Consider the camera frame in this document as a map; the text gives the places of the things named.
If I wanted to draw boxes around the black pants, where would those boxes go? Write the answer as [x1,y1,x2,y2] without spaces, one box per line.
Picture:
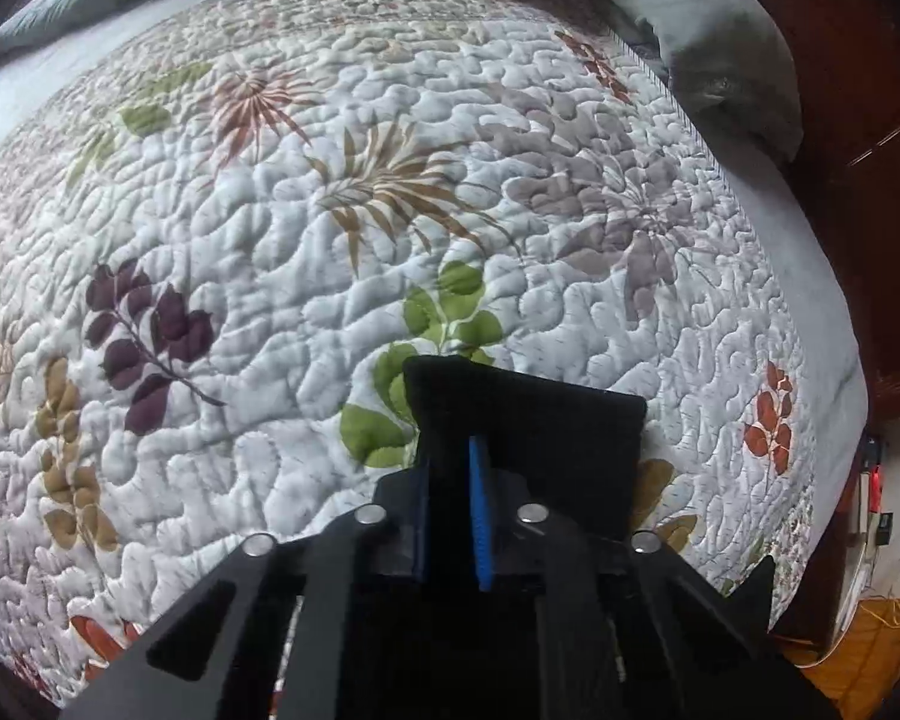
[403,356,647,539]

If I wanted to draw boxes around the power strip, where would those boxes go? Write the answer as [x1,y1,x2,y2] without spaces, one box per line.
[859,434,893,548]

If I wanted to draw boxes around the floral quilted bedspread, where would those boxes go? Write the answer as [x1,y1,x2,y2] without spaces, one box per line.
[0,0,814,704]

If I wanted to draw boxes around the grey pillow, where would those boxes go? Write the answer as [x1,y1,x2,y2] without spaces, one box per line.
[595,0,803,161]

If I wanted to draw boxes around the dark red wooden headboard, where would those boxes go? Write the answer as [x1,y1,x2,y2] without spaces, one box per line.
[759,0,900,421]

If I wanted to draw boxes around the yellow cable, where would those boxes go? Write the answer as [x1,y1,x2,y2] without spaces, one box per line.
[778,590,900,673]

